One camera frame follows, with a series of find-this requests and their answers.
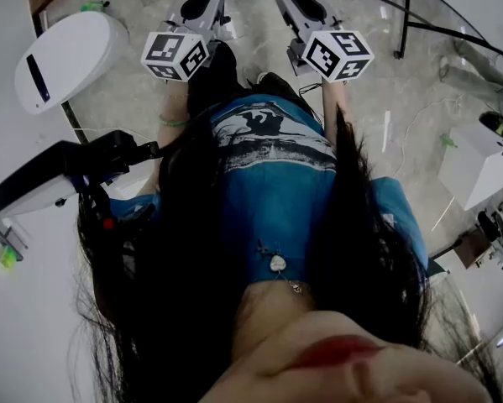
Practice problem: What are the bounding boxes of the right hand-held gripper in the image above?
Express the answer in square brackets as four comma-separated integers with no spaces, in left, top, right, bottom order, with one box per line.
[275,0,376,84]

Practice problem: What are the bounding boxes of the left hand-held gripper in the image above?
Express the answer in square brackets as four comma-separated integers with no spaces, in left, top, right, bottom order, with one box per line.
[139,0,228,84]

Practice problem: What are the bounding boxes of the person's right forearm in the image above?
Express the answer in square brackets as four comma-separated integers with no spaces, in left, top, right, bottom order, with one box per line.
[320,80,348,142]

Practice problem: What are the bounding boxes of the person's left forearm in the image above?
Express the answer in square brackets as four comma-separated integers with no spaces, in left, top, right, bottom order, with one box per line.
[156,80,191,150]

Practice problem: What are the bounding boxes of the person's black trousers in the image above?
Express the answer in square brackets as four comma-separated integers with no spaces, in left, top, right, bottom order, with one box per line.
[186,42,319,119]

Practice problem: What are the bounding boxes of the white oval appliance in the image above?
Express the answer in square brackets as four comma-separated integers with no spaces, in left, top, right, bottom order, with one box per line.
[13,10,130,116]

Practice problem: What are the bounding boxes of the person's blue printed shirt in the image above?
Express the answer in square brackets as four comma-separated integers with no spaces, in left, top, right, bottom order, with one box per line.
[107,94,428,283]

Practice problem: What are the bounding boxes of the black and green device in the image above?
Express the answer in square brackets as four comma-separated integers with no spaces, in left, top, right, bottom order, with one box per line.
[479,110,503,142]

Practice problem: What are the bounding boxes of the white cabinet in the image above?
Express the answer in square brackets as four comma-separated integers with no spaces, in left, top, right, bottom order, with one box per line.
[438,119,503,212]

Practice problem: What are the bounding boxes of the black and white machine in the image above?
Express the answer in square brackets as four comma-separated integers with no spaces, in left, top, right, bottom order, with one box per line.
[0,130,160,226]

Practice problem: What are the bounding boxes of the cluttered work desk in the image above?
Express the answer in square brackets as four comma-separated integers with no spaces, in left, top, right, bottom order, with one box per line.
[454,207,503,275]

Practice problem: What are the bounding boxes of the person's face and neck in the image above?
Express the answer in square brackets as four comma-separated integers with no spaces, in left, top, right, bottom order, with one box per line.
[198,281,494,403]

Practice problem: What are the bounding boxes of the green bead bracelet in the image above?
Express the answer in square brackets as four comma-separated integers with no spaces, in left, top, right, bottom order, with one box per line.
[158,114,190,128]

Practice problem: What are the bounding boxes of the black metal table frame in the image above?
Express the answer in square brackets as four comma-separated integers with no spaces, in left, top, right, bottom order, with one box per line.
[221,0,503,65]

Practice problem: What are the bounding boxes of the white stone pendant necklace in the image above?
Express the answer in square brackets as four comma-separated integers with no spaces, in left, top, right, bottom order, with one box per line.
[254,239,307,296]

